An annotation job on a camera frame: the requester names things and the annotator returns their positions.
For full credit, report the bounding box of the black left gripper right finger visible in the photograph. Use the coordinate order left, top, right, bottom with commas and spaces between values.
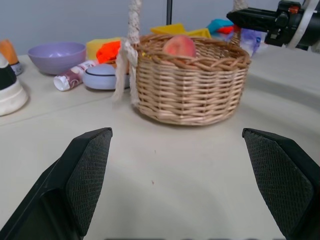
241, 127, 320, 240

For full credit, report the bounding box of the dark vertical pole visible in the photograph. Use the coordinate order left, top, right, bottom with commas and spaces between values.
166, 0, 174, 26

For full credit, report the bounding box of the translucent purple bag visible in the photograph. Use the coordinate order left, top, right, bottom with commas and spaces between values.
224, 27, 262, 57

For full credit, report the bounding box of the lavender round case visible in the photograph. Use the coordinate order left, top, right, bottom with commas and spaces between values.
82, 63, 131, 91

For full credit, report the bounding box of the blue and red toy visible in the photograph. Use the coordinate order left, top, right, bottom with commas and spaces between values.
205, 18, 235, 35

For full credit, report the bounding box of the yellow flat plastic piece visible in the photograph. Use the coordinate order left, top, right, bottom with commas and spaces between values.
150, 23, 187, 36
186, 28, 212, 39

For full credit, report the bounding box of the wicker basket with rope handle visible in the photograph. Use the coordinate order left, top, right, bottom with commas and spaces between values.
112, 0, 252, 126

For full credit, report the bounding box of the orange-red cloth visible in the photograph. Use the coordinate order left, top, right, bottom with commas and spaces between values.
96, 41, 122, 65

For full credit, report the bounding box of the white and black shoe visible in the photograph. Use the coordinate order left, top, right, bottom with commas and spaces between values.
0, 53, 29, 117

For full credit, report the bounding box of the yellow sponge block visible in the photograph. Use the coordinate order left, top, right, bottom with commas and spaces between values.
86, 37, 123, 61

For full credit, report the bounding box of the orange bottle with label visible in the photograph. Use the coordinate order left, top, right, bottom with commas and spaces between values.
0, 39, 25, 76

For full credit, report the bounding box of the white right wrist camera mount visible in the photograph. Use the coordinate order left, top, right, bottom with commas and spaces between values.
286, 0, 320, 50

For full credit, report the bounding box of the white and maroon tube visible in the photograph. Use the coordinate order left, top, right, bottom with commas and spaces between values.
53, 59, 97, 92

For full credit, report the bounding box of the purple plastic bowl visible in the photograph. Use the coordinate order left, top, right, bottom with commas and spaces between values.
27, 41, 87, 76

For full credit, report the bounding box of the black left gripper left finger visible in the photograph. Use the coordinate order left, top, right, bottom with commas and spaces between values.
0, 127, 114, 240

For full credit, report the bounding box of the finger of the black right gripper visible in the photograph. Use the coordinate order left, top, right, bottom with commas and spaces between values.
226, 7, 280, 33

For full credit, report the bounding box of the pink peach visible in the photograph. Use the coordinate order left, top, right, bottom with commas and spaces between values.
162, 34, 197, 60

